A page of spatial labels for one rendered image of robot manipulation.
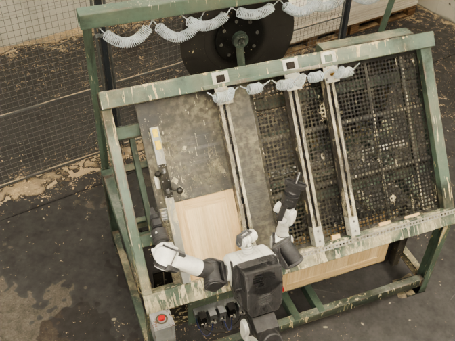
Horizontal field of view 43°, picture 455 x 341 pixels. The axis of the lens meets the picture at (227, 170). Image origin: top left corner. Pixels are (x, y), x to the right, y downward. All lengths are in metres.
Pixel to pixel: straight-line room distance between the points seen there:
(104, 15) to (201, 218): 1.30
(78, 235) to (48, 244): 0.25
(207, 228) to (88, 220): 1.92
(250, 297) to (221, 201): 0.76
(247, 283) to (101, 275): 2.07
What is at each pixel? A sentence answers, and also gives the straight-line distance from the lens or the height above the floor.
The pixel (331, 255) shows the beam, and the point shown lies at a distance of 3.80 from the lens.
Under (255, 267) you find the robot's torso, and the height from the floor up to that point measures 1.40.
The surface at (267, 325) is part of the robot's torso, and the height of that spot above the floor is 1.07.
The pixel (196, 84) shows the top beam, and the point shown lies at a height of 1.86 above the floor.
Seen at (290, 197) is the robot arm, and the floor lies 1.52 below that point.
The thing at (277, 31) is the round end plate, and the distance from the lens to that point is 3.96.
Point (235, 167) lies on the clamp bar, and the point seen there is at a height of 1.40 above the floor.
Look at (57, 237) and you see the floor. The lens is 5.13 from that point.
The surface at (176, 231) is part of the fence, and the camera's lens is 3.43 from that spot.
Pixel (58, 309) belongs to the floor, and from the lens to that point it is 4.65.
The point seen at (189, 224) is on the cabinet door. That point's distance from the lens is 3.47.
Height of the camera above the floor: 3.69
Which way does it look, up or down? 41 degrees down
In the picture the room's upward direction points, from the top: 1 degrees clockwise
